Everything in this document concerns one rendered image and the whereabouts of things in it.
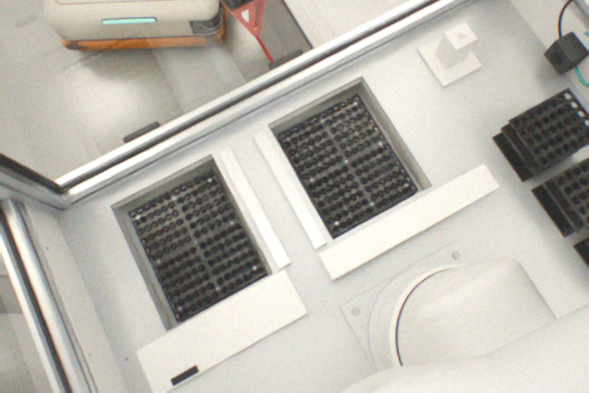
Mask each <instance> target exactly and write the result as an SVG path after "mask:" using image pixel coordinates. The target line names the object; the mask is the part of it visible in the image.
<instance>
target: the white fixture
mask: <svg viewBox="0 0 589 393"><path fill-rule="evenodd" d="M476 41H477V38H476V36H475V35H474V34H473V31H472V30H471V28H470V27H469V26H468V24H467V23H466V22H464V23H462V24H460V25H458V26H455V27H453V28H451V29H449V30H447V31H446V32H445V34H444V35H443V36H441V37H439V38H437V39H435V40H433V41H431V42H429V43H426V44H424V45H422V46H421V47H419V48H418V49H417V51H418V53H419V54H420V56H421V57H422V59H423V61H424V62H425V64H426V65H427V66H428V68H430V69H431V71H432V72H433V74H434V76H435V77H436V79H437V80H438V82H439V83H440V84H441V86H442V87H445V86H447V85H449V84H451V83H453V82H455V81H457V80H458V79H460V78H462V77H464V76H466V75H469V74H471V73H473V72H475V71H477V70H478V69H480V68H481V64H480V63H479V60H478V58H477V57H476V56H475V54H474V53H473V52H472V50H471V49H472V47H473V46H474V44H475V42H476Z"/></svg>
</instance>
